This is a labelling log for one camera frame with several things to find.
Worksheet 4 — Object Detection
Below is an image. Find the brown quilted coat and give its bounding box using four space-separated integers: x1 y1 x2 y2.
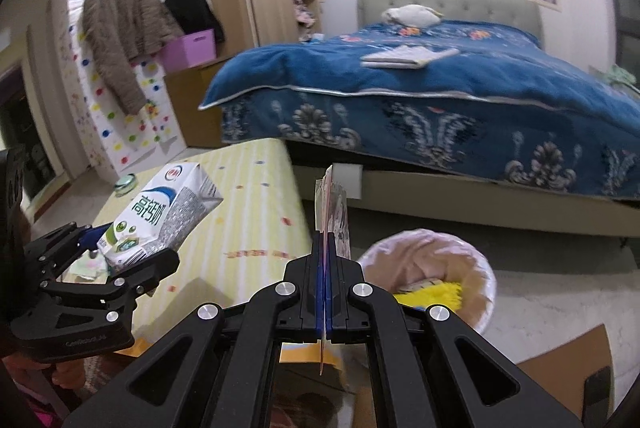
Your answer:
81 0 185 116

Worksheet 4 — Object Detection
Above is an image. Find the printed paper packet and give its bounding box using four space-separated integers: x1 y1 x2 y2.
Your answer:
314 164 352 376

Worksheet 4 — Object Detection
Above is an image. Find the white green milk carton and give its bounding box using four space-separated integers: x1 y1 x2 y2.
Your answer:
96 162 224 273

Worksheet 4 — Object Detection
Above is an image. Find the white dotted cabinet cover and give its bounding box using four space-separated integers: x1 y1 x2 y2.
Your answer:
50 0 188 183

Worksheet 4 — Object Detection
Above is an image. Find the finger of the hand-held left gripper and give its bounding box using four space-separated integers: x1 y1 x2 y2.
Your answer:
24 222 115 281
40 249 181 309

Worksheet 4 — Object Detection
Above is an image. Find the light green cloth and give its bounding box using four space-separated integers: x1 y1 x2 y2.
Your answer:
602 64 638 86

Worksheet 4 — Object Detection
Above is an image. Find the cartoon print small towel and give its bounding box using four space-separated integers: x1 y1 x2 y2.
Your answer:
67 253 108 283

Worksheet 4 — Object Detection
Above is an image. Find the wooden drawer cabinet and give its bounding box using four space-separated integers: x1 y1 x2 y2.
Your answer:
164 58 236 149

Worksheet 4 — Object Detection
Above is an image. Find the brown cardboard box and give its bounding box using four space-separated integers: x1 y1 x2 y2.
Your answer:
515 325 616 428

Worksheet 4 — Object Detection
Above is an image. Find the blue floral blanket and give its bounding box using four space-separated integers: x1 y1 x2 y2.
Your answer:
198 20 640 201

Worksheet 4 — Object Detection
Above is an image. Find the folded white cloth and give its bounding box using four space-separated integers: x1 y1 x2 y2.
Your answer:
361 45 461 69

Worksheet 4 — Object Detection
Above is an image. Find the green round tin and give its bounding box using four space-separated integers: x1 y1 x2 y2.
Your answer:
114 173 139 197

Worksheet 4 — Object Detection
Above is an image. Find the white box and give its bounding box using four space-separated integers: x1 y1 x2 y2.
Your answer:
332 163 363 201

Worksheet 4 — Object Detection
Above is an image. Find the purple plastic basket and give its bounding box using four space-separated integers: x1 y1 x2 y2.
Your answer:
160 29 218 71

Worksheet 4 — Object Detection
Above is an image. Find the white bin with pink liner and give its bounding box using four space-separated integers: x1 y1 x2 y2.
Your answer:
356 229 497 340

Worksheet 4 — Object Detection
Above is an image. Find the grey upholstered bed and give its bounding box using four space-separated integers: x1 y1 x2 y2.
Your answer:
290 0 640 241

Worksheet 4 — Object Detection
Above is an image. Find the person's left hand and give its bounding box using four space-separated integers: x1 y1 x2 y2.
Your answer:
47 354 90 390

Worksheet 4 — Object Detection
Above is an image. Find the yellow striped tablecloth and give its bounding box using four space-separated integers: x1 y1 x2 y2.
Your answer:
75 138 313 359

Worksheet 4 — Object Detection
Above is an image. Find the white pillow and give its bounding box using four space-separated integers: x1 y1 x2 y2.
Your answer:
381 4 443 27

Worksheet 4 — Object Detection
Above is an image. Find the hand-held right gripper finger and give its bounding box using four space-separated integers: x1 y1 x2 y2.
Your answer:
62 232 324 428
325 233 586 428

